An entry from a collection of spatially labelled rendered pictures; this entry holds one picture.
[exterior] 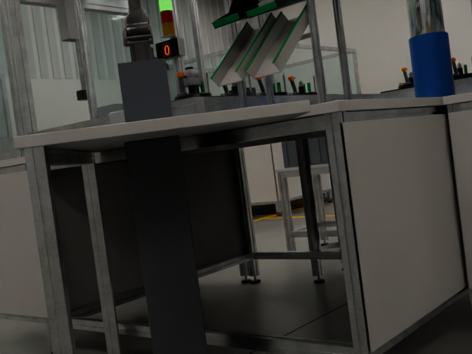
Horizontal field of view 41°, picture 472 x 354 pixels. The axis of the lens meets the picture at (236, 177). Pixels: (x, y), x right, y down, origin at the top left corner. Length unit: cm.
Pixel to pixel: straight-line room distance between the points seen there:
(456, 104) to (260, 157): 512
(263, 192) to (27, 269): 477
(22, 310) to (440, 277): 179
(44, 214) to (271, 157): 580
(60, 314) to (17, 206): 137
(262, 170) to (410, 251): 538
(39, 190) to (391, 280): 102
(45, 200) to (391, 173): 101
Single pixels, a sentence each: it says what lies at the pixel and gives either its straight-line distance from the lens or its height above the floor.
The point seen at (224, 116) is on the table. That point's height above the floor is 84.
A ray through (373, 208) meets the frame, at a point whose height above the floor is 55.
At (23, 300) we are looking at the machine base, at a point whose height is 24.
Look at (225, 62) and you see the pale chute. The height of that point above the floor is 107.
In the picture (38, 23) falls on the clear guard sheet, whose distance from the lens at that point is 369.
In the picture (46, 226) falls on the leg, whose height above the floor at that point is 64.
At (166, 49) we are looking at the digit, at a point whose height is 121.
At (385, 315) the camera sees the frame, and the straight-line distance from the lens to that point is 190.
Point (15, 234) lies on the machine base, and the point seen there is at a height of 53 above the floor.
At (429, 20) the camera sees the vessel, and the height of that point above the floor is 118.
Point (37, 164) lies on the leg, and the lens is 157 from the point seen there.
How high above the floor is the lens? 75
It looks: 2 degrees down
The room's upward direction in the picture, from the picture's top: 7 degrees counter-clockwise
